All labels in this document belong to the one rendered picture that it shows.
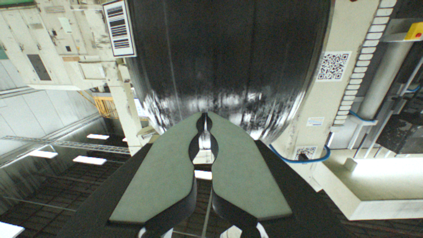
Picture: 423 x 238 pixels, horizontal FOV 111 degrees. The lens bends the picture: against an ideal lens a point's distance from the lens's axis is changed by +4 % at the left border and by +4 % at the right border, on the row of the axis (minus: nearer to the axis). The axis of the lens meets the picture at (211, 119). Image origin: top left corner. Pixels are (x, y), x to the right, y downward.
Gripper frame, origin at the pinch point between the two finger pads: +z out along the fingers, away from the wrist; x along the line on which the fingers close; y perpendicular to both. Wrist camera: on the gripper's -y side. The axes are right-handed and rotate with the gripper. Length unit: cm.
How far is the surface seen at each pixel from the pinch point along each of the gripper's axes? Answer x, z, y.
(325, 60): 30.5, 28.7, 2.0
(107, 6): -11.3, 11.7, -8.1
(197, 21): -0.7, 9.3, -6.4
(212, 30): 0.9, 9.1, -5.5
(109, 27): -11.6, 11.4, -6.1
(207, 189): -27, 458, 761
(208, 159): -1, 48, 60
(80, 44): -283, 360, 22
